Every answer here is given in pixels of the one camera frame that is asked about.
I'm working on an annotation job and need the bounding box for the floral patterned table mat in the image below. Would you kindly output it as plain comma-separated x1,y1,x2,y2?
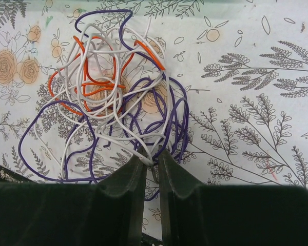
0,1,308,245

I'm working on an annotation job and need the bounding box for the coloured cable pile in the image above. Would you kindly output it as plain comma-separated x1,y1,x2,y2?
17,9,190,202

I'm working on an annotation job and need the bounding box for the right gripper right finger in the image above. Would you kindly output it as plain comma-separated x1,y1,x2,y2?
158,151,308,245

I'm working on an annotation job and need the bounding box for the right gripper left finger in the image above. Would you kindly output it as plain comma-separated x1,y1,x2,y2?
0,155,147,245

